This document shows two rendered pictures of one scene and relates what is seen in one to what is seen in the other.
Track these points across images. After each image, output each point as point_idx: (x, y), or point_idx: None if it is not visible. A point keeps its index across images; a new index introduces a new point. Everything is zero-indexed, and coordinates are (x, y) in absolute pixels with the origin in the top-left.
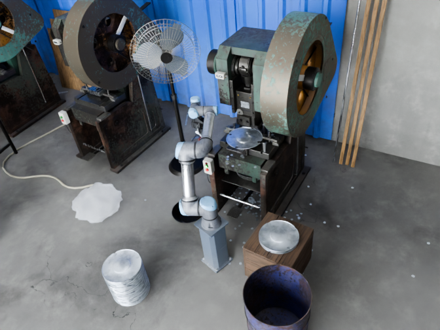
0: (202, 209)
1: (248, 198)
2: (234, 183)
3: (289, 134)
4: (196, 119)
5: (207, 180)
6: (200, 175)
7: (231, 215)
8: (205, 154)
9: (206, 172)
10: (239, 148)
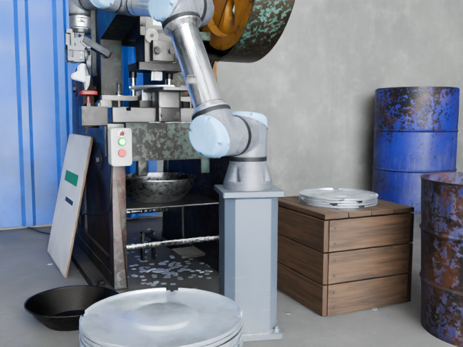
0: (254, 125)
1: (149, 271)
2: (149, 206)
3: (288, 16)
4: (80, 38)
5: (27, 283)
6: (0, 284)
7: (190, 254)
8: (213, 15)
9: (118, 163)
10: (186, 87)
